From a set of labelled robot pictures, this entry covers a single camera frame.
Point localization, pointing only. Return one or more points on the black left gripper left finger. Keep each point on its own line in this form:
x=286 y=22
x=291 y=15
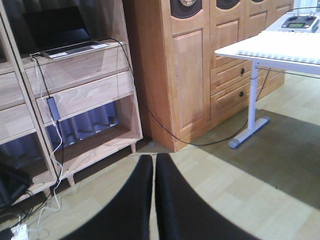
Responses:
x=127 y=215

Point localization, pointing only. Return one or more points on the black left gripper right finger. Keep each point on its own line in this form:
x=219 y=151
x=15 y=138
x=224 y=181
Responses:
x=182 y=214

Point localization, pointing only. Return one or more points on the white standing desk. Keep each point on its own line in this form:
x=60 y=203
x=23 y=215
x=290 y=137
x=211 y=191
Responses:
x=272 y=40

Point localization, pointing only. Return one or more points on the white floor power strip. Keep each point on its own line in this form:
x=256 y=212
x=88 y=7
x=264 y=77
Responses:
x=20 y=232

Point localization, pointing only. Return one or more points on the wooden shelving unit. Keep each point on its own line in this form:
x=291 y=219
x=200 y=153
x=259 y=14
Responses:
x=94 y=92

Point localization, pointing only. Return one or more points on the grey usb hub adapter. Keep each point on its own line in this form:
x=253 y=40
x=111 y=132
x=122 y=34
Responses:
x=53 y=109

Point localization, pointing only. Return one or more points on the wooden wardrobe cabinet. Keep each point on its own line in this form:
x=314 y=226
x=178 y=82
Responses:
x=184 y=89

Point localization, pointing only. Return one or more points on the silver laptop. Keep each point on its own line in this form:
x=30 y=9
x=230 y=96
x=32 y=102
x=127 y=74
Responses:
x=62 y=32

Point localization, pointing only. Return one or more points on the white keyboard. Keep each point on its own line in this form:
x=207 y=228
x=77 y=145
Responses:
x=300 y=58

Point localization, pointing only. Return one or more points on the grey remote controller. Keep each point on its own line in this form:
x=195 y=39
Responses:
x=301 y=23

